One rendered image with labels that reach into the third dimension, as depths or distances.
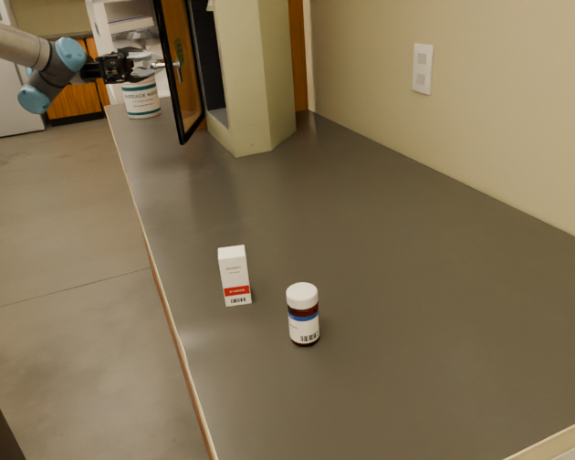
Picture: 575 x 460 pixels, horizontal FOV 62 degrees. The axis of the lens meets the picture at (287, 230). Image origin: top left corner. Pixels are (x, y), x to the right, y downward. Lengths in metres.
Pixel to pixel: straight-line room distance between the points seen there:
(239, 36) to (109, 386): 1.43
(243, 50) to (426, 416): 1.01
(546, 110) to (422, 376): 0.58
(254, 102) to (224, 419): 0.94
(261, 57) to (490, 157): 0.63
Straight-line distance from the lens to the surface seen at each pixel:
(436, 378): 0.63
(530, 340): 0.71
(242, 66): 1.32
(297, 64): 1.79
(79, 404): 2.09
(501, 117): 1.09
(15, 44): 1.28
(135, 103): 1.95
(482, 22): 1.12
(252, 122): 1.36
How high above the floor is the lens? 1.38
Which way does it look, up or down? 28 degrees down
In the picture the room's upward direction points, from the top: 5 degrees counter-clockwise
